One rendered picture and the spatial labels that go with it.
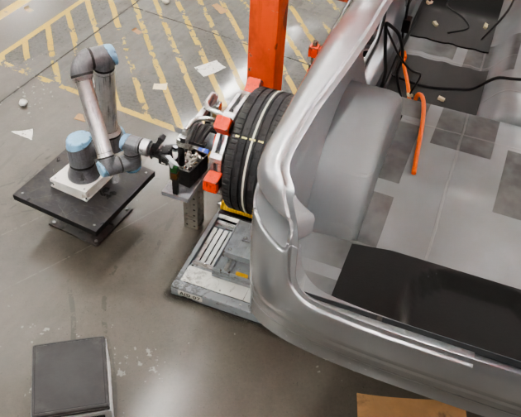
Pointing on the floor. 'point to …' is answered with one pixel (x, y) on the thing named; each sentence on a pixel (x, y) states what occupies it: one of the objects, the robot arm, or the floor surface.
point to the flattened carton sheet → (403, 407)
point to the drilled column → (194, 209)
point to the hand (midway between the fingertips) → (184, 155)
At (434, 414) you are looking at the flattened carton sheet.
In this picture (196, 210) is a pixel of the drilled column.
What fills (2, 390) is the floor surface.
